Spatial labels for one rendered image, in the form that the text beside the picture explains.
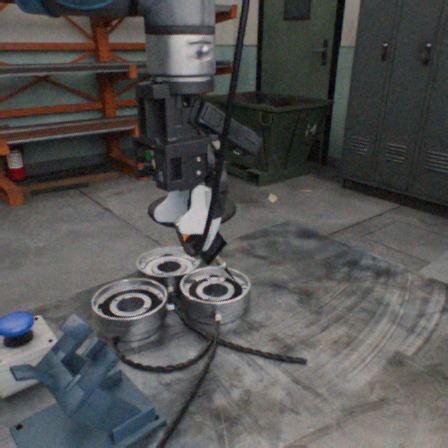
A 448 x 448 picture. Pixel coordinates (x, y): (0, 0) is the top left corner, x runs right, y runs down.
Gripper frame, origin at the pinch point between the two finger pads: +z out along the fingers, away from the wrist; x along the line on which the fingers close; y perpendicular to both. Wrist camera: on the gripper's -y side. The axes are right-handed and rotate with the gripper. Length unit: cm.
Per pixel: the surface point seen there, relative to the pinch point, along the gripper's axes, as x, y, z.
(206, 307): 2.3, 1.2, 9.9
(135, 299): -7.3, 6.9, 10.8
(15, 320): -5.7, 23.1, 5.8
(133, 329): -1.3, 10.7, 10.8
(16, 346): -4.8, 23.8, 8.6
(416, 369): 25.8, -13.0, 13.3
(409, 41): -115, -273, -23
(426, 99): -95, -272, 13
